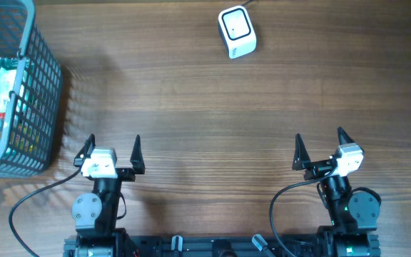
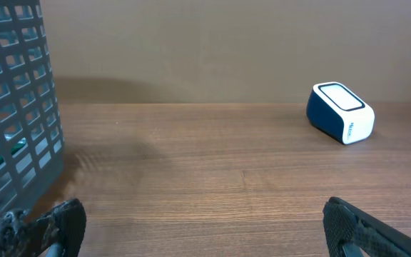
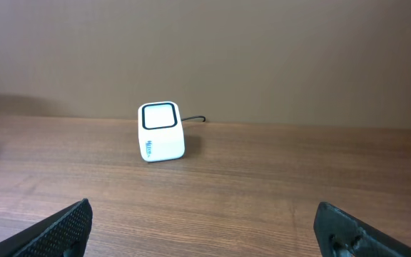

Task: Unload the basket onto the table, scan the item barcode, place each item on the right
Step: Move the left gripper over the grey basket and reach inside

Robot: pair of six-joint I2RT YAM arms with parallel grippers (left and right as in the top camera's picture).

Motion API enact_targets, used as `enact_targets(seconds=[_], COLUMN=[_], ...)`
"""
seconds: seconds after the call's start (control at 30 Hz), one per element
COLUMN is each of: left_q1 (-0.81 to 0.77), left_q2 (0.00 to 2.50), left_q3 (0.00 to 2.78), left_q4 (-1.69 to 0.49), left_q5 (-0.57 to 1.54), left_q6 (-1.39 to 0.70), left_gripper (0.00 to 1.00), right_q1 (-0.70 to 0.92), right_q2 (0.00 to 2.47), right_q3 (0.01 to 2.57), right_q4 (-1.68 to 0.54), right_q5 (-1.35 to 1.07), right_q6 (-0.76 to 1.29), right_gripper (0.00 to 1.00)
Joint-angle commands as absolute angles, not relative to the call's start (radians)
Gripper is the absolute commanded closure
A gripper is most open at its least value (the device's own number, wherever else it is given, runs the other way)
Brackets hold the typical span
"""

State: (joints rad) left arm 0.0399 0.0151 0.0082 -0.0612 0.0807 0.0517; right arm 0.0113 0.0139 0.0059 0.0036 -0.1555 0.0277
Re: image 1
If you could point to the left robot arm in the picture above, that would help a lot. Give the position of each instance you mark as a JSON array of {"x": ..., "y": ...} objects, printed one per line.
[{"x": 96, "y": 213}]

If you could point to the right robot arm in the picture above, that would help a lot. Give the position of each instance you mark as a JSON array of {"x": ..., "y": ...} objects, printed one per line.
[{"x": 353, "y": 211}]

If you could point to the grey plastic mesh basket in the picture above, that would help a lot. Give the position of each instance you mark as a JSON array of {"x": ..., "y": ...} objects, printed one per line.
[{"x": 30, "y": 118}]

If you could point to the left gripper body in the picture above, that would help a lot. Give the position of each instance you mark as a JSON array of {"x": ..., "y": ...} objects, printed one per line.
[{"x": 122, "y": 173}]

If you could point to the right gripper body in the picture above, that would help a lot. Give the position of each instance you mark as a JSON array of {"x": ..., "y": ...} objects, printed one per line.
[{"x": 317, "y": 169}]

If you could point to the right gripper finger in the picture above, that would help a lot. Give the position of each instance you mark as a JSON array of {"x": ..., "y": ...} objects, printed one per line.
[
  {"x": 343, "y": 137},
  {"x": 301, "y": 159}
]

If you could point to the white barcode scanner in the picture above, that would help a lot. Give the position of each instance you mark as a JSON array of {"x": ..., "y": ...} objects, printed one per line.
[{"x": 236, "y": 31}]

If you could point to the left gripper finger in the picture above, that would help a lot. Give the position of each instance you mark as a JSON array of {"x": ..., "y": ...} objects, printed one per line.
[
  {"x": 136, "y": 159},
  {"x": 85, "y": 152}
]

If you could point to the teal wet wipes pack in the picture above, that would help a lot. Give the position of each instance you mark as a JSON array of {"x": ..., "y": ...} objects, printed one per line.
[{"x": 7, "y": 80}]

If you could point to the green 3M gloves package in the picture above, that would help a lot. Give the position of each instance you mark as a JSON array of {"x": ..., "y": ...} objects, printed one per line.
[{"x": 9, "y": 66}]

